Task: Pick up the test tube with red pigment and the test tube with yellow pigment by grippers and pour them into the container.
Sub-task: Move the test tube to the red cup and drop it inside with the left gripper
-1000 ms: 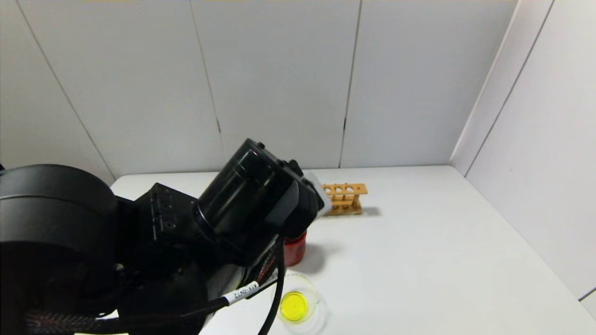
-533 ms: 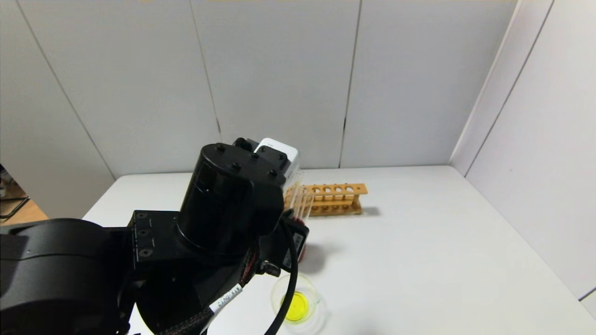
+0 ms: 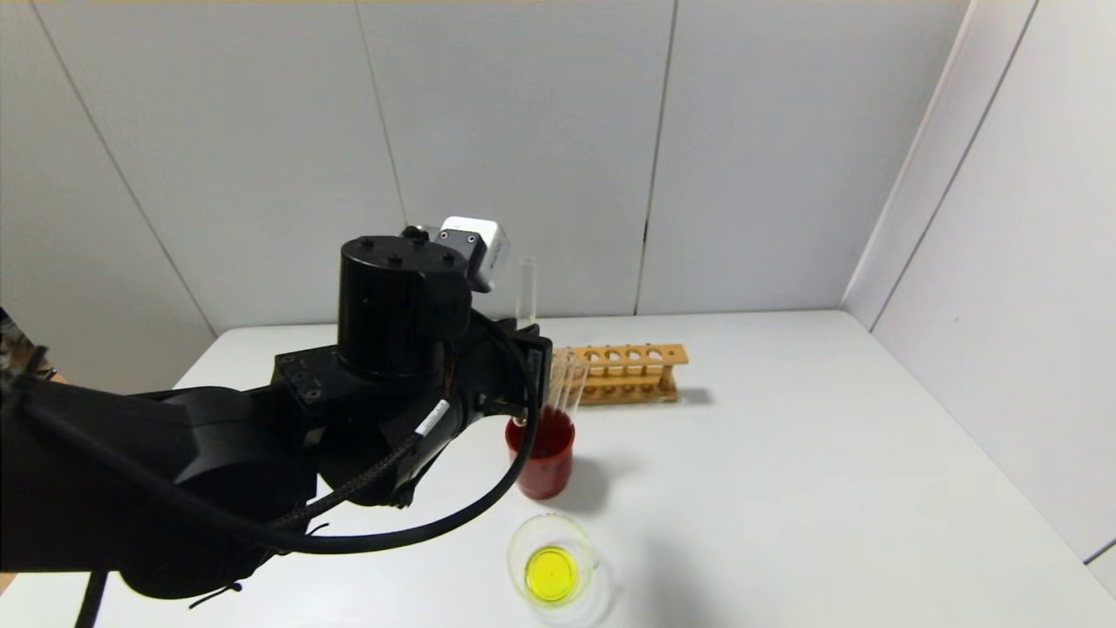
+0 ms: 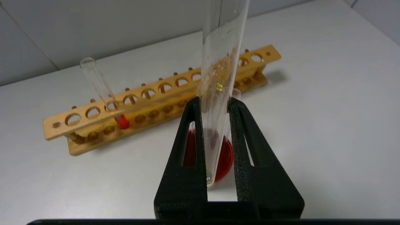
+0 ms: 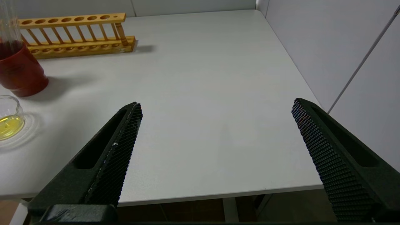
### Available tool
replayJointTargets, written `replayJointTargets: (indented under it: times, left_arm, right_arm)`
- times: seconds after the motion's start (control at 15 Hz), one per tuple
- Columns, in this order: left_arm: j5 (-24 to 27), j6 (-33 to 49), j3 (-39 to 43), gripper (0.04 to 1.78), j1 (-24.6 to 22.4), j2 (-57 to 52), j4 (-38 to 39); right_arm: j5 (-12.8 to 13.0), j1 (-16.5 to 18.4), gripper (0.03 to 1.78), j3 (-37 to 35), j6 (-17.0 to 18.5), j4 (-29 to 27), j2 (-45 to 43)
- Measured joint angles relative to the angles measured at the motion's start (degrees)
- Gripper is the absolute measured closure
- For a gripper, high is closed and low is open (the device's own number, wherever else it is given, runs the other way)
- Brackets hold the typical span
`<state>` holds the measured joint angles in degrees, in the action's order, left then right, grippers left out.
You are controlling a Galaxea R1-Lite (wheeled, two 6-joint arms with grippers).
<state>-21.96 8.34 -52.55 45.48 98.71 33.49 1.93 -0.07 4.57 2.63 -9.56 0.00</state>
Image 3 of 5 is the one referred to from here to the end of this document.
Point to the wooden test tube rack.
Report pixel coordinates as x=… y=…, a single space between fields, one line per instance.
x=636 y=358

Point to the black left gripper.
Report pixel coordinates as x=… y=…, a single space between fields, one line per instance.
x=539 y=368

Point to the clear glass beaker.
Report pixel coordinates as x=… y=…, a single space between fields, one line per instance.
x=558 y=571

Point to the test tube with yellow pigment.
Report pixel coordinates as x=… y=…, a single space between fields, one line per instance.
x=527 y=292

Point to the red plastic cup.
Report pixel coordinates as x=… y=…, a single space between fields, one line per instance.
x=547 y=475

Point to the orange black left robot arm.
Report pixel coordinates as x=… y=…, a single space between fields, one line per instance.
x=392 y=305

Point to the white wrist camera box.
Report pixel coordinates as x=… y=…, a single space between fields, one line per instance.
x=479 y=249

